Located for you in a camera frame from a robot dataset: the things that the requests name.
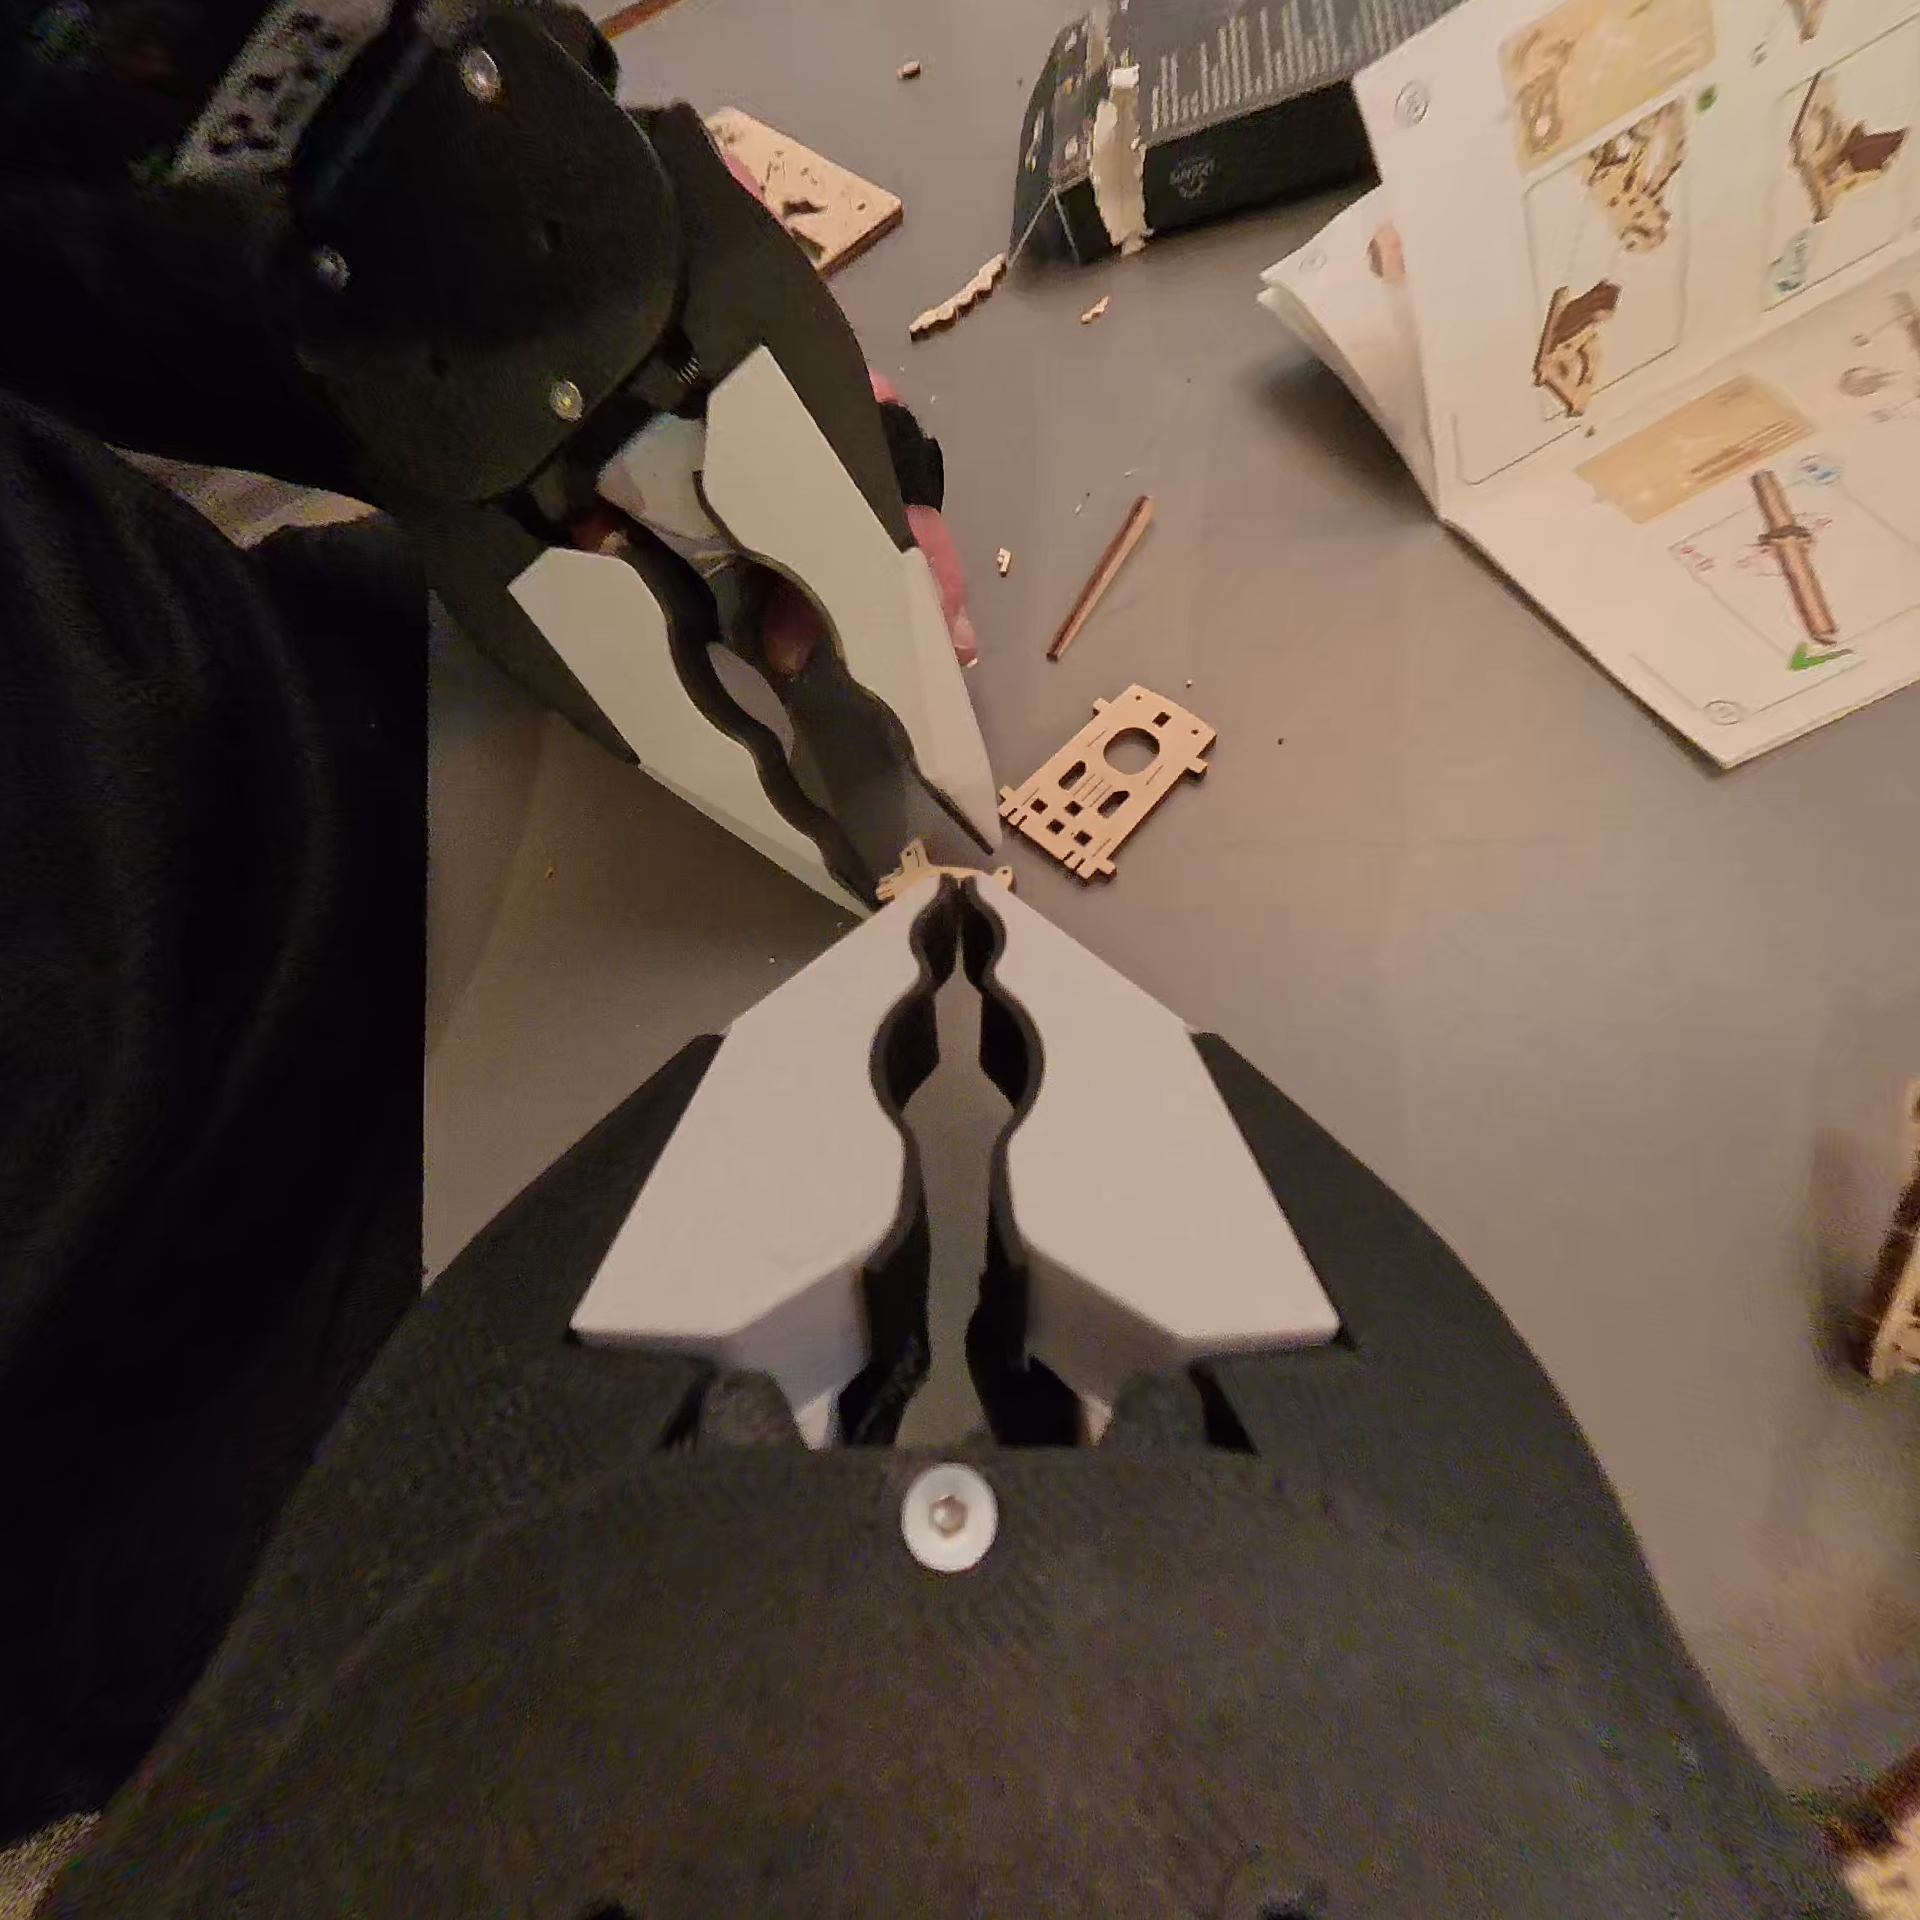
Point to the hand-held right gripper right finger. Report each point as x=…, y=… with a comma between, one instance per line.
x=1156, y=1184

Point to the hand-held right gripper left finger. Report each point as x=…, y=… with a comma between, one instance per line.
x=751, y=1200

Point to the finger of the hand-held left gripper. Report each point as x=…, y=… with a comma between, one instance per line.
x=840, y=570
x=629, y=675

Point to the small wooden model part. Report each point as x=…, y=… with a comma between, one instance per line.
x=917, y=868

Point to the assembled wooden model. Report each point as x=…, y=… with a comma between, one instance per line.
x=1897, y=1276

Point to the blurred wooden model piece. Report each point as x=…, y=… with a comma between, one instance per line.
x=1881, y=1860

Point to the person's left hand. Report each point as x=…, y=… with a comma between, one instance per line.
x=944, y=579

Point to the thin wooden stick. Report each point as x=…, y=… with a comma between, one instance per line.
x=1102, y=579

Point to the jagged wooden strip piece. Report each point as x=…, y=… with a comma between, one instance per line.
x=960, y=295

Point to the flat wooden plate with holes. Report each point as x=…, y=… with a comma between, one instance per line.
x=1072, y=809

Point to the wooden laser-cut sheet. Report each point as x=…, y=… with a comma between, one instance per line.
x=818, y=194

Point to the black cardboard box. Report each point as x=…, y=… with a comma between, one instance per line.
x=1260, y=136

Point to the white instruction booklet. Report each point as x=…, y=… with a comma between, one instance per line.
x=1652, y=376

